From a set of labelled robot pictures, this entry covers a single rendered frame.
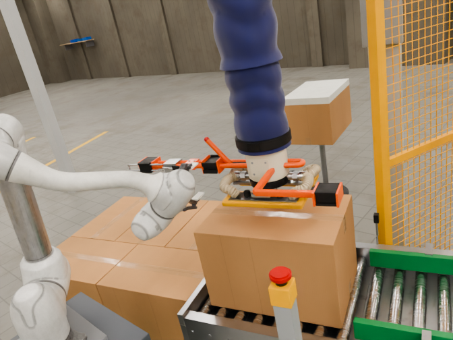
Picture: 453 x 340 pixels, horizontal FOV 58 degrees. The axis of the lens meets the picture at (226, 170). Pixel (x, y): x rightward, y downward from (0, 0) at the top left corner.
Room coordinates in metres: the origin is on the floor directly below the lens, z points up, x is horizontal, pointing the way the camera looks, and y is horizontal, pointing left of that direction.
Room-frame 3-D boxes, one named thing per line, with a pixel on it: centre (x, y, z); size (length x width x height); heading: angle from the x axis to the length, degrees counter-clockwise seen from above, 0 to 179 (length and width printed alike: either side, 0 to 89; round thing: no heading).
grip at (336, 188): (1.18, -0.31, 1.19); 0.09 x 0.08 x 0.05; 151
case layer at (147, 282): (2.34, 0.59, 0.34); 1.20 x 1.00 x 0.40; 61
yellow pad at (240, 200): (1.47, -0.13, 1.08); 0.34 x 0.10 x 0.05; 61
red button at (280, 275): (1.03, -0.10, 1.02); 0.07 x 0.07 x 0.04
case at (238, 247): (1.57, -0.16, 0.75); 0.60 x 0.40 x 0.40; 61
